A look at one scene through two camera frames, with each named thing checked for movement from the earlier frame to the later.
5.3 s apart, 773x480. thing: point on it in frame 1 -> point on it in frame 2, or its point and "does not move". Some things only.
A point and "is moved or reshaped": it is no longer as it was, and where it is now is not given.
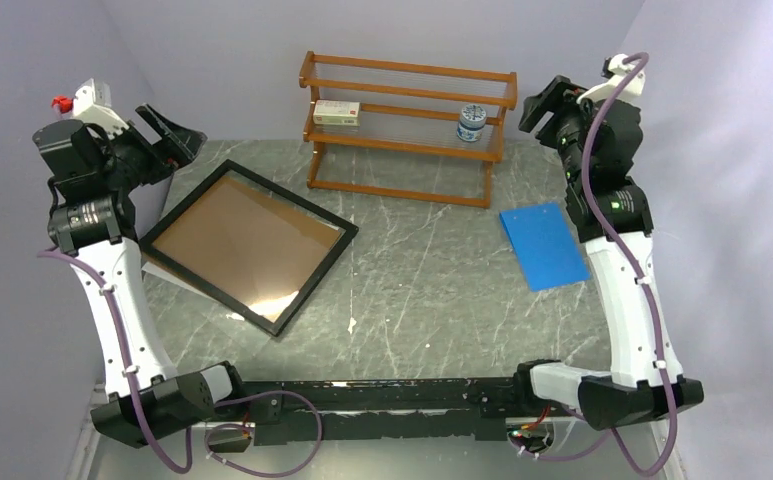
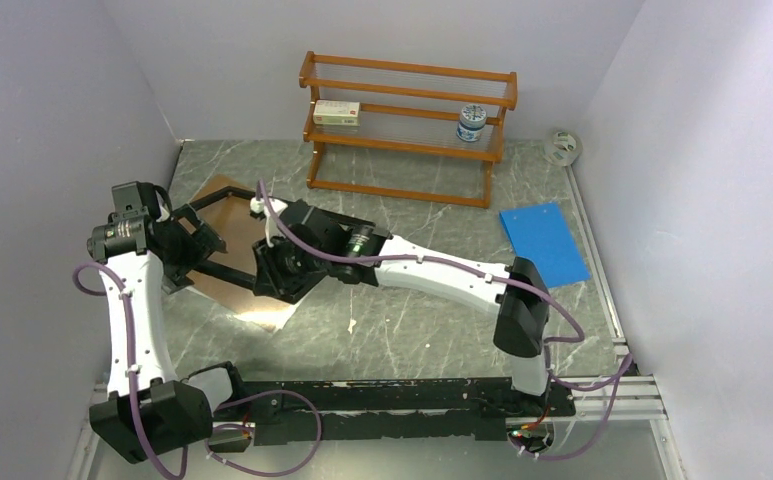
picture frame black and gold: x=254 y=247 is moved or reshaped
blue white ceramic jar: x=472 y=120 does not move
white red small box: x=337 y=113 does not move
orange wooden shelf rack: x=410 y=111 does not move
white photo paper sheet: x=173 y=278 is moved or reshaped
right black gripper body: x=563 y=127 -> x=286 y=264
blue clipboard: x=545 y=249 does not move
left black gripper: x=162 y=161 -> x=198 y=243
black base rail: x=473 y=407 does not move
